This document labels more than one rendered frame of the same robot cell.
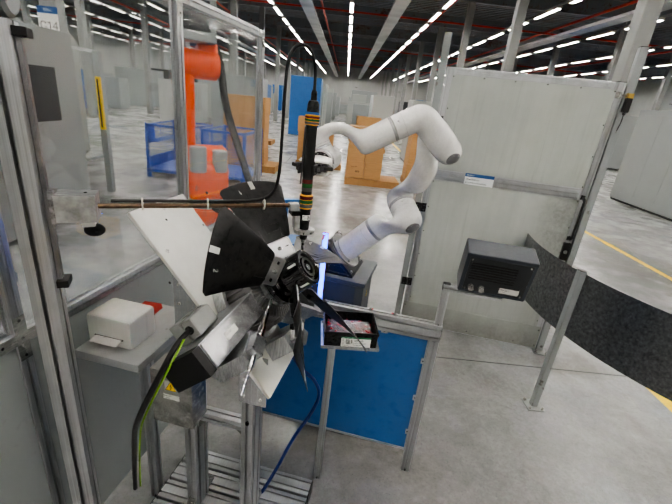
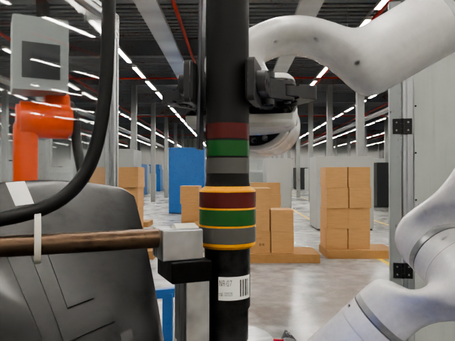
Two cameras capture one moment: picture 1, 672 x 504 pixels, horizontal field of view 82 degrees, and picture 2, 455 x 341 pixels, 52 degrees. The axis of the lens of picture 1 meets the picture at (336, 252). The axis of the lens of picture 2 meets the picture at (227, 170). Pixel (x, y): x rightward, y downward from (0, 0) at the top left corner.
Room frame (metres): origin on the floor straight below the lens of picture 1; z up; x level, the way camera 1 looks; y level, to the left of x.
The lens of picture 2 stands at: (0.85, 0.10, 1.44)
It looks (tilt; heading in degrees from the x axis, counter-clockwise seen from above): 1 degrees up; 2
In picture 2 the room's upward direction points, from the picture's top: straight up
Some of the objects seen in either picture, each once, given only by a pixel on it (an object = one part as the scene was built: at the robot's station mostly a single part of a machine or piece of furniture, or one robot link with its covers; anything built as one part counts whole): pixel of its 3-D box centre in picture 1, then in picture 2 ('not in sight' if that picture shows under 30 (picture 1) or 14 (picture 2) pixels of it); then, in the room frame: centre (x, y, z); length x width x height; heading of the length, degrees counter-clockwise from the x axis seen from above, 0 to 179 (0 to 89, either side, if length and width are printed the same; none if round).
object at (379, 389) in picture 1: (332, 377); not in sight; (1.55, -0.05, 0.45); 0.82 x 0.02 x 0.66; 80
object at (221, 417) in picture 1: (223, 417); not in sight; (1.12, 0.35, 0.56); 0.19 x 0.04 x 0.04; 80
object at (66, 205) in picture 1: (75, 205); not in sight; (0.95, 0.68, 1.39); 0.10 x 0.07 x 0.09; 115
